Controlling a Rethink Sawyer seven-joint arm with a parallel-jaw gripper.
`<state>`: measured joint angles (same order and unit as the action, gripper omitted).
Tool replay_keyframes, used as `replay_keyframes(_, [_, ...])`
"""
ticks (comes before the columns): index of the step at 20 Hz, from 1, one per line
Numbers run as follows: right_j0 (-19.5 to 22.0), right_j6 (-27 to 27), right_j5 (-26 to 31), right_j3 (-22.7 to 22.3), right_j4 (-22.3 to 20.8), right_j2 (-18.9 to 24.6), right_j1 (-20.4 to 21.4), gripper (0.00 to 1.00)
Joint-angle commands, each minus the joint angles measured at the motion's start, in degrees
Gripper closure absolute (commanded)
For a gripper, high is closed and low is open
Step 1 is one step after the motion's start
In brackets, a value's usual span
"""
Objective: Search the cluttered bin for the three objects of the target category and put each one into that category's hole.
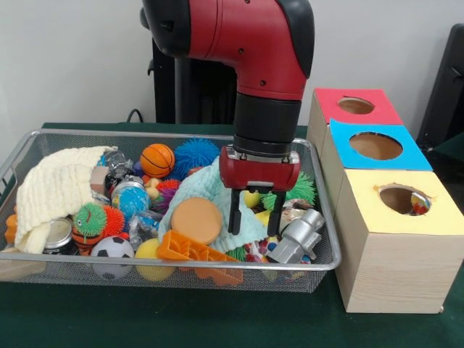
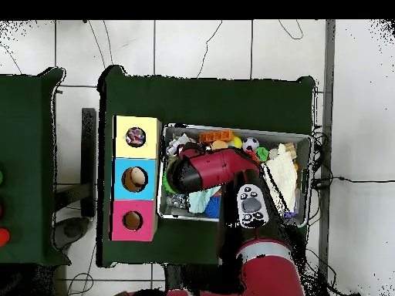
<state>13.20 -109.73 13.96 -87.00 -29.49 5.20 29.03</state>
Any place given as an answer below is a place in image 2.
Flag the light blue cloth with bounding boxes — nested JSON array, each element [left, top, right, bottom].
[[187, 186, 221, 214]]

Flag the multicolour spotted cloth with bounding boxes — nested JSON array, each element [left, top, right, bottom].
[[125, 126, 147, 148]]

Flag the wooden box with three holes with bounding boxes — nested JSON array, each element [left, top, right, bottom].
[[109, 115, 163, 242]]

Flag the clear mesh bin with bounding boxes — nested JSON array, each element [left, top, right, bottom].
[[156, 123, 314, 229]]

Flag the silver robot toy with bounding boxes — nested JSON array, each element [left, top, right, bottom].
[[166, 133, 193, 156]]

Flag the orange plastic block toy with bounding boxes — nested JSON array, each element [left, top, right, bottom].
[[198, 129, 235, 143]]

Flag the green spiky ball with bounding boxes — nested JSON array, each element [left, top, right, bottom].
[[162, 172, 177, 195]]

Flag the dark green table cloth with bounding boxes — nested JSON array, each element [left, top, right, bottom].
[[96, 64, 316, 275], [0, 66, 72, 267]]

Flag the small soccer ball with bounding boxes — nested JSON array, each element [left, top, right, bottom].
[[241, 136, 261, 154]]

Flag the cream white cloth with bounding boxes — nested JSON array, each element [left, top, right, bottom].
[[262, 143, 299, 217]]

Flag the black flat stand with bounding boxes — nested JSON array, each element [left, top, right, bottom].
[[80, 107, 97, 218]]

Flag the grey round base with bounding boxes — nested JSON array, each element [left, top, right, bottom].
[[52, 216, 90, 251]]

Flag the black cable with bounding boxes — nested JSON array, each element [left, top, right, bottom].
[[311, 176, 395, 186]]

